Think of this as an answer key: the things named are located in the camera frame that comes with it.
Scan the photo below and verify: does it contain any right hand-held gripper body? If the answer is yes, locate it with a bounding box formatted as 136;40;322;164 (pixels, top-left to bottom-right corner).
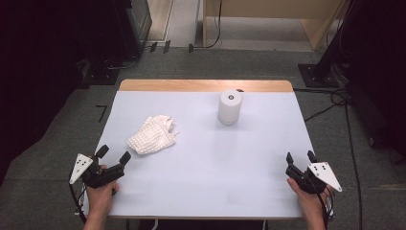
285;161;343;195

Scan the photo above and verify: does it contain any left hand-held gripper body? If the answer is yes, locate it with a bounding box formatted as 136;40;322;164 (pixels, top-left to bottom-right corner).
69;153;125;190

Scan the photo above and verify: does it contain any white waffle cloth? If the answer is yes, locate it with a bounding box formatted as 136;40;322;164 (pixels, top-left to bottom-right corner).
126;114;180;156

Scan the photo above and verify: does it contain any person's left hand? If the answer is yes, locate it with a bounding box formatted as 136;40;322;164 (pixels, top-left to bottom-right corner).
85;183;121;219

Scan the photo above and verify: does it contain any person's right hand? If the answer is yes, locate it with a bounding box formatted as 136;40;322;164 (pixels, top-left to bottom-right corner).
286;177;333;214

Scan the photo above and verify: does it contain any black metal stand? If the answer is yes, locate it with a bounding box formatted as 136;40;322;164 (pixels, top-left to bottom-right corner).
298;0;365;89

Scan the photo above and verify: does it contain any white table sheet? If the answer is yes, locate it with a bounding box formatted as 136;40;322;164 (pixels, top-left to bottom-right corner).
81;90;315;219

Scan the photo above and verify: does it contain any dark curtain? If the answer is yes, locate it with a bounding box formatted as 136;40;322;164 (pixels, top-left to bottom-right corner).
338;0;406;157
0;0;128;185

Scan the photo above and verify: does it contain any light wooden panel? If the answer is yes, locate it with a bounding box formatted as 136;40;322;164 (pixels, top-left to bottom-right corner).
147;0;175;42

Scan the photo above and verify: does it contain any light wooden desk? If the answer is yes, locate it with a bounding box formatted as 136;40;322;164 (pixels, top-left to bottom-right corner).
202;0;349;52

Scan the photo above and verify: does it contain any black floor cable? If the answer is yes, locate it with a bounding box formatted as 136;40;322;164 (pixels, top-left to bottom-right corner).
293;87;352;123
344;102;363;230

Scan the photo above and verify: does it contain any right hand-held gripper black cable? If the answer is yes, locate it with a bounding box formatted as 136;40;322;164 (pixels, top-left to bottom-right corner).
314;181;336;229

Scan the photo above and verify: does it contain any hand-held gripper black cable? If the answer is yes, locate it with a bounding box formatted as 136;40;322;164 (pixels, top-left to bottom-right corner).
314;181;336;229
68;178;89;224

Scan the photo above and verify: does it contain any left hand-held gripper black cable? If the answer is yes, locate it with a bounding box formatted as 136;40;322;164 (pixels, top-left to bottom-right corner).
68;178;89;224

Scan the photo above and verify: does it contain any black stand base plate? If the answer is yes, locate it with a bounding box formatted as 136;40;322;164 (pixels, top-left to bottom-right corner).
81;58;121;86

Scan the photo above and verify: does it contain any grey cable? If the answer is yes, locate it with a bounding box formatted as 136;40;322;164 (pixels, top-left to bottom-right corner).
106;57;140;70

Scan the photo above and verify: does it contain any hanging black cable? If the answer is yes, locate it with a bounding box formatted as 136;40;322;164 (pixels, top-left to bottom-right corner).
191;0;223;50

